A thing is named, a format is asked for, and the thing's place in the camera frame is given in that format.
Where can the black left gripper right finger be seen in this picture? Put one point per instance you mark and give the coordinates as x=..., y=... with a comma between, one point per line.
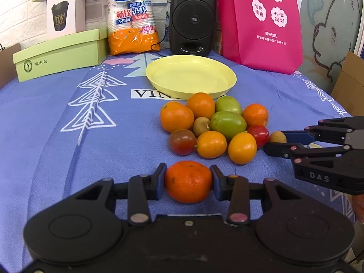
x=238, y=191

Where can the small brown kiwi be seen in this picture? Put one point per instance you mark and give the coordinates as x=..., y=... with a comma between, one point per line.
x=201, y=125

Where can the red cherry tomato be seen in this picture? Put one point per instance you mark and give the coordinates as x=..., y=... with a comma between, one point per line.
x=260, y=134

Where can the pink shopping bag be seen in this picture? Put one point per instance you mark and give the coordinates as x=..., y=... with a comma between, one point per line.
x=262, y=34

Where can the paper cups package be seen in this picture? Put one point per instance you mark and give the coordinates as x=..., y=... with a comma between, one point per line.
x=131, y=27

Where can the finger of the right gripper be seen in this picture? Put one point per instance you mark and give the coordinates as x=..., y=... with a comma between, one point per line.
x=299, y=137
x=282, y=150

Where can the dark red tomato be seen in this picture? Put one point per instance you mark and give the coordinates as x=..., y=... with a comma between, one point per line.
x=182, y=142

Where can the cardboard box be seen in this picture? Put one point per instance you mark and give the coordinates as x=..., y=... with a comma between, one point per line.
x=348, y=90

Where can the green shoe box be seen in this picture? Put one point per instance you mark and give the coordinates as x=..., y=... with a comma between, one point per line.
x=78, y=50

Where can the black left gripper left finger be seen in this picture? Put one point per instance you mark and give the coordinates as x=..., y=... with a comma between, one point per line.
x=138, y=191

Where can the dark orange tangerine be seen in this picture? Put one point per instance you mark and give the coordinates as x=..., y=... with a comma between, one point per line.
x=188, y=182

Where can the yellow plastic plate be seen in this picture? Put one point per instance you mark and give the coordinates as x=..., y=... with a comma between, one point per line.
x=181, y=76

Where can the large orange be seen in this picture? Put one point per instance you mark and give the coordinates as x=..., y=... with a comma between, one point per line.
x=174, y=116

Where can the black speaker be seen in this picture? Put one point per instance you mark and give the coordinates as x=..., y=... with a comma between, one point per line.
x=192, y=23

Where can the large green fruit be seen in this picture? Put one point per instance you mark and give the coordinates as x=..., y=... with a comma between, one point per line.
x=228, y=123

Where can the blue patterned tablecloth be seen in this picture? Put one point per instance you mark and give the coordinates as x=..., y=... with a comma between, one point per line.
x=62, y=132

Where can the yellow orange kumquat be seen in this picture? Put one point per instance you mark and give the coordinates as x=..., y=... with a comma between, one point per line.
x=211, y=144
x=242, y=148

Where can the white cup box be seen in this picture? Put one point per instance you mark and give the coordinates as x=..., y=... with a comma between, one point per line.
x=64, y=17

